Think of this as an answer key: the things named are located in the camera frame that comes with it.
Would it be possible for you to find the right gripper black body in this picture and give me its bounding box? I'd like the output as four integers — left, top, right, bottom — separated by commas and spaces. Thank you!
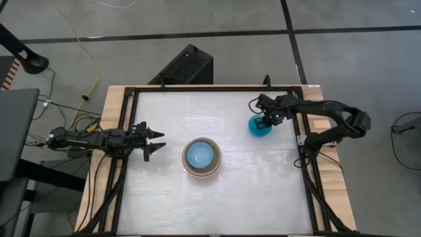
262, 104, 286, 128

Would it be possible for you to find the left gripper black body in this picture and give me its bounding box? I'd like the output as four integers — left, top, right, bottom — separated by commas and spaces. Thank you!
126, 121, 148, 155

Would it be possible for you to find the small teal bowl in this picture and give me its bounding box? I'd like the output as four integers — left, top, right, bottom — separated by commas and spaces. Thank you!
248, 115, 273, 138

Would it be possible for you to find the large cream bowl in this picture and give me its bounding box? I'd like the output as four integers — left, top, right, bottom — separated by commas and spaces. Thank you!
182, 137, 222, 179

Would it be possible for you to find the light blue speckled bowl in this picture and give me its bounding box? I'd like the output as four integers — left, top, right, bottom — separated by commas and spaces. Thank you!
186, 141, 216, 167

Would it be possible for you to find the wooden table board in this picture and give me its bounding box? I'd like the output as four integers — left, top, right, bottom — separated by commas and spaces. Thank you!
74, 84, 358, 233

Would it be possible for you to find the black computer tower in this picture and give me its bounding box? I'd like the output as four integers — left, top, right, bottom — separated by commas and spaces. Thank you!
147, 43, 214, 86

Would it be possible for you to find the grey desk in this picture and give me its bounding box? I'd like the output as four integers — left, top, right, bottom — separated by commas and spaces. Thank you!
0, 88, 41, 182

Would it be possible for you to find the black stand base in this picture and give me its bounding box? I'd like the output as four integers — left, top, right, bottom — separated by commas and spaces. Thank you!
0, 22, 50, 75

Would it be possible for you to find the orange striped panel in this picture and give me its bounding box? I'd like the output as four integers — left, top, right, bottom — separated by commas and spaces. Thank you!
0, 57, 22, 92

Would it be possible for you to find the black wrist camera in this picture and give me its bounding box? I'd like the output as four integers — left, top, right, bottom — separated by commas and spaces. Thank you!
256, 93, 274, 115

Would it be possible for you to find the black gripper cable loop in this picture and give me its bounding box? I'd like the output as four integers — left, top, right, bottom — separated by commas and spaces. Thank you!
248, 97, 262, 115

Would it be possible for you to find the black table frame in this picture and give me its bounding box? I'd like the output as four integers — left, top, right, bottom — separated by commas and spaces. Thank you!
77, 74, 355, 237

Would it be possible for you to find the black floor cable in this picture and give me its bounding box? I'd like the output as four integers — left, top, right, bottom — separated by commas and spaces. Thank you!
390, 111, 421, 172
25, 67, 103, 147

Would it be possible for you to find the yellow cable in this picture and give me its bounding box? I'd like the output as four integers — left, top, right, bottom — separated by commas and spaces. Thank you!
52, 0, 100, 130

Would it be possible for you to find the white cable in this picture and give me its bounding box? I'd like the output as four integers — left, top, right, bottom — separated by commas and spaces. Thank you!
91, 0, 137, 10

